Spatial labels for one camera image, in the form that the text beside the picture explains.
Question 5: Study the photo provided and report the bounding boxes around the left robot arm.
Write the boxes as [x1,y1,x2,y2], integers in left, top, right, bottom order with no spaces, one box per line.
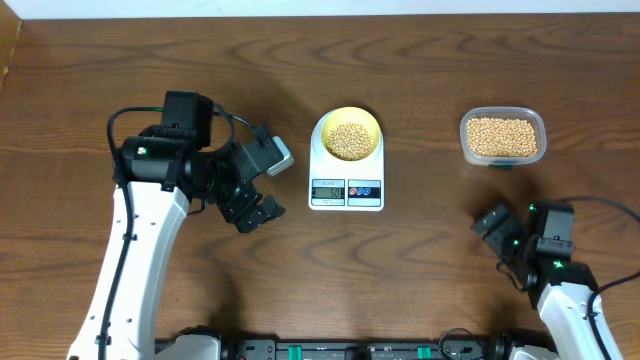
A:
[67,91,294,359]

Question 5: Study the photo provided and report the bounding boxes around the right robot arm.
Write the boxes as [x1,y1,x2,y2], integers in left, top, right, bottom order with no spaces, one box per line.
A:
[472,201,622,359]

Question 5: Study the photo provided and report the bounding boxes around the white digital kitchen scale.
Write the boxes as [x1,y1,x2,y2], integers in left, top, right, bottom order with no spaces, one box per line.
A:
[308,110,385,212]

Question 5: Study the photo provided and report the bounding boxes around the soybeans in yellow bowl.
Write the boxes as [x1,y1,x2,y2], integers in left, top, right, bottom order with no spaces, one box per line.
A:
[326,122,374,161]

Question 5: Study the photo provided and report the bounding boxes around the yellow plastic bowl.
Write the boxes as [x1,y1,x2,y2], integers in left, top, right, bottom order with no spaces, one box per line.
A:
[320,107,383,160]

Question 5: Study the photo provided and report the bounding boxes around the clear plastic container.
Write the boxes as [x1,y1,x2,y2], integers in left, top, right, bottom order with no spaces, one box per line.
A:
[460,106,547,167]

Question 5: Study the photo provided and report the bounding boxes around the soybeans pile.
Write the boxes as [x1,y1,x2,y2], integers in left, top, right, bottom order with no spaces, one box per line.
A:
[466,117,538,157]

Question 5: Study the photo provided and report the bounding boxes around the brown cardboard edge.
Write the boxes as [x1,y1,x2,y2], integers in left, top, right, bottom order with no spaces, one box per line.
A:
[0,0,22,88]

